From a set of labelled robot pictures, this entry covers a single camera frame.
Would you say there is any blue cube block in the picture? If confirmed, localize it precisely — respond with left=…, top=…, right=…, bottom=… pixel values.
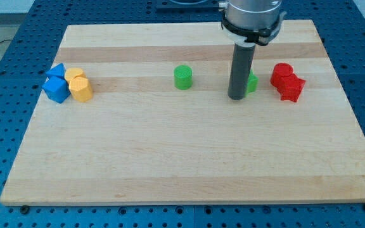
left=42, top=77, right=70, bottom=103

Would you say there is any yellow cylinder block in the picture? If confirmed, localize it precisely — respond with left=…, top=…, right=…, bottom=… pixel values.
left=64, top=68, right=86, bottom=82

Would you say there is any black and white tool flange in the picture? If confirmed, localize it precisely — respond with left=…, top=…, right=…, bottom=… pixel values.
left=221, top=11, right=286, bottom=48

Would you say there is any red cylinder block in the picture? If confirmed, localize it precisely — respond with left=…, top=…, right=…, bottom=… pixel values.
left=270, top=63, right=293, bottom=88

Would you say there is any blue triangle block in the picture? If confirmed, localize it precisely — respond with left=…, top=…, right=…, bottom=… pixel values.
left=46, top=63, right=66, bottom=79

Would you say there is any green cylinder block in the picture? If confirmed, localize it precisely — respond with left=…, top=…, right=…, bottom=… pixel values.
left=174, top=65, right=193, bottom=90

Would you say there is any yellow hexagon block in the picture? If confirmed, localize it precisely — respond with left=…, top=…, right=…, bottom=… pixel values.
left=69, top=77, right=93, bottom=103

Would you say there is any red star block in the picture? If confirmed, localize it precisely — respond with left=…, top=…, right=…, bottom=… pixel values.
left=278, top=73, right=306, bottom=103

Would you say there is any green star block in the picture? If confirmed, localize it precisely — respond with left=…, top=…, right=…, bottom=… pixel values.
left=245, top=69, right=259, bottom=96

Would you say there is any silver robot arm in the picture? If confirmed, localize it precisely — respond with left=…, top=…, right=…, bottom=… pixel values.
left=219, top=0, right=286, bottom=100

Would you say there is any wooden board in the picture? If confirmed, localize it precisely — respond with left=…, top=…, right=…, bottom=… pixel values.
left=0, top=20, right=365, bottom=206

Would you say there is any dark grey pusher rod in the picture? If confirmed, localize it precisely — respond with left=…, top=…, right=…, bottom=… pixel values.
left=227, top=44, right=255, bottom=100

